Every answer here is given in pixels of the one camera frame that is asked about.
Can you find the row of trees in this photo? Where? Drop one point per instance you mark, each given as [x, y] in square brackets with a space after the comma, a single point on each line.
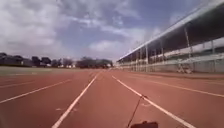
[90, 62]

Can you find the red running track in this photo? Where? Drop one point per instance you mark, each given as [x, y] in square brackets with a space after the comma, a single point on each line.
[100, 106]

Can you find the grass field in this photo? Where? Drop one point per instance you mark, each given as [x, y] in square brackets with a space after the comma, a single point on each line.
[33, 70]

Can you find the long roofed grandstand building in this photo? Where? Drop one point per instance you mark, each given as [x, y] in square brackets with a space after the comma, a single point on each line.
[200, 30]

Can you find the low dark building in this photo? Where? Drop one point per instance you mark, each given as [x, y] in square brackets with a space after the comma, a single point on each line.
[13, 60]

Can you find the pale metal frame stand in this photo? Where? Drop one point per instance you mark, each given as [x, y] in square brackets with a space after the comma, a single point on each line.
[185, 69]

